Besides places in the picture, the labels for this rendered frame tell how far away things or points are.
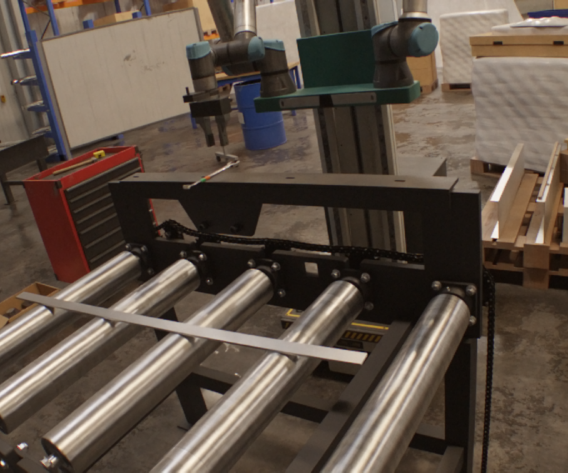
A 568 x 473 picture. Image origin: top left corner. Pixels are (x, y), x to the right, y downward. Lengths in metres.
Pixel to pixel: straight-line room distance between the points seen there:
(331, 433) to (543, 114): 3.72
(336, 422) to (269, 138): 6.04
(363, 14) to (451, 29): 7.39
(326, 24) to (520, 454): 1.88
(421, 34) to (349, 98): 0.38
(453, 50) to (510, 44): 4.96
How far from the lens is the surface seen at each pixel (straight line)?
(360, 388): 1.27
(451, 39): 9.51
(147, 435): 2.53
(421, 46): 1.83
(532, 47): 4.54
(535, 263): 3.06
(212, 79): 1.65
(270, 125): 6.99
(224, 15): 2.07
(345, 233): 2.44
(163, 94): 6.26
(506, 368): 2.55
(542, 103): 4.49
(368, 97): 1.97
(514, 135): 4.72
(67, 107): 5.98
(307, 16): 2.25
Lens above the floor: 1.60
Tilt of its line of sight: 24 degrees down
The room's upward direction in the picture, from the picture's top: 10 degrees counter-clockwise
